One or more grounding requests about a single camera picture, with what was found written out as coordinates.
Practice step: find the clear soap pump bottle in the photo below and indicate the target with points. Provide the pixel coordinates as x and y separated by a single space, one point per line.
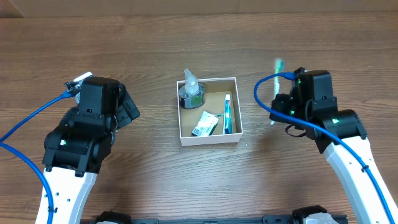
191 94

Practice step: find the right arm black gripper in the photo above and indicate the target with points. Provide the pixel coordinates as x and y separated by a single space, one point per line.
278 107

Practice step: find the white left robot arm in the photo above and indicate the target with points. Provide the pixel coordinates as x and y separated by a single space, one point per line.
76 148

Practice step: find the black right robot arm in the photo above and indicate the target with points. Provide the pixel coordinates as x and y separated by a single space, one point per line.
341 137

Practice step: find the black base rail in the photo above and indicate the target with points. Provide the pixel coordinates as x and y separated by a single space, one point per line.
298 216

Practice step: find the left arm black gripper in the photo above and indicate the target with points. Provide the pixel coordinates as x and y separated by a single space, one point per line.
129 109

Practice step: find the green white floss packet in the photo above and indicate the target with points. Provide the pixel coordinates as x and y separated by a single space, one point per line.
206 124

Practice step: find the green red toothpaste tube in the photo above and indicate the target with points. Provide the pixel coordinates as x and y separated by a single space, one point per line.
227 123

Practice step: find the white cardboard box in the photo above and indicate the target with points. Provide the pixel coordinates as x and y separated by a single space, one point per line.
215 91

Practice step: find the green white toothbrush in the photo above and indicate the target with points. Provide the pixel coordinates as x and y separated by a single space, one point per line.
278 67

